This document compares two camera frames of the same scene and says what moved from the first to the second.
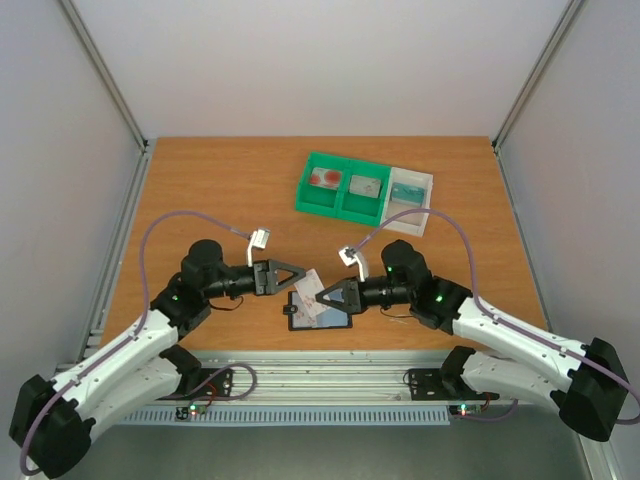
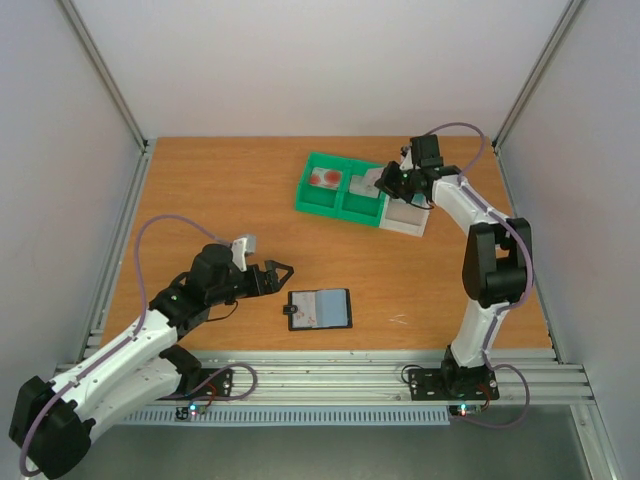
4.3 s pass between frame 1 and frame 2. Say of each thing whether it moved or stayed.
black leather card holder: stayed
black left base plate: stayed
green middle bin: stayed
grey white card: moved
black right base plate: stayed
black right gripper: moved
